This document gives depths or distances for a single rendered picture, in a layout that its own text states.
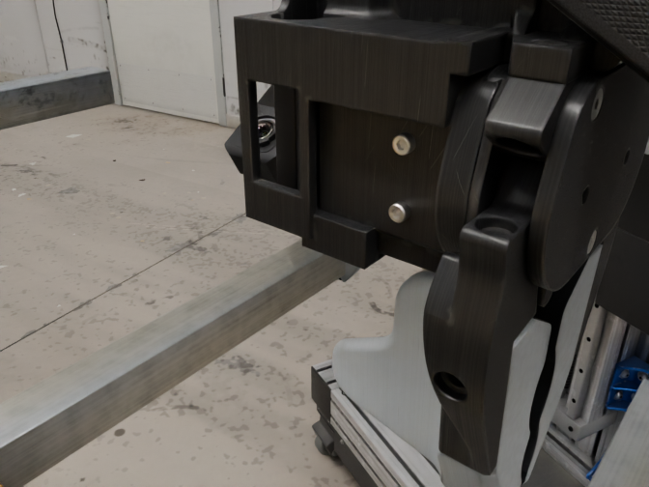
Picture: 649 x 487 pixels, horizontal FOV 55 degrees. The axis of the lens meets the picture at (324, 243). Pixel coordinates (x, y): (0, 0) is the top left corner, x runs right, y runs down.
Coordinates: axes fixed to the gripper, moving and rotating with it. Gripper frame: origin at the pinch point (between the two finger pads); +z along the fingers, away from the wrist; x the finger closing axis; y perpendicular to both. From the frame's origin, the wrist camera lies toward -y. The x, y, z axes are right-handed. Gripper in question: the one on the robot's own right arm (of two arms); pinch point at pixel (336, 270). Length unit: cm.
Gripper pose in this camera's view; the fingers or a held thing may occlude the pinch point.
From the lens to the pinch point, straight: 50.3
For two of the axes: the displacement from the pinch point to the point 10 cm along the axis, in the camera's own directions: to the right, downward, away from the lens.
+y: 6.2, -3.6, 6.9
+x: -7.8, -2.9, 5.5
